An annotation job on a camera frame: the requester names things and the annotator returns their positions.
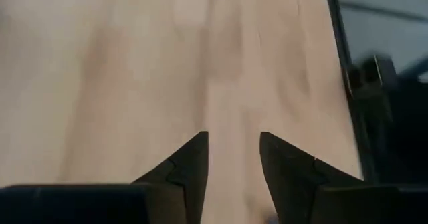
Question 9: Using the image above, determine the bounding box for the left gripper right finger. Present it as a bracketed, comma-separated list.
[259, 132, 366, 224]

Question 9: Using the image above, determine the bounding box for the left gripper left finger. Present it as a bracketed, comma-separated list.
[132, 131, 210, 224]

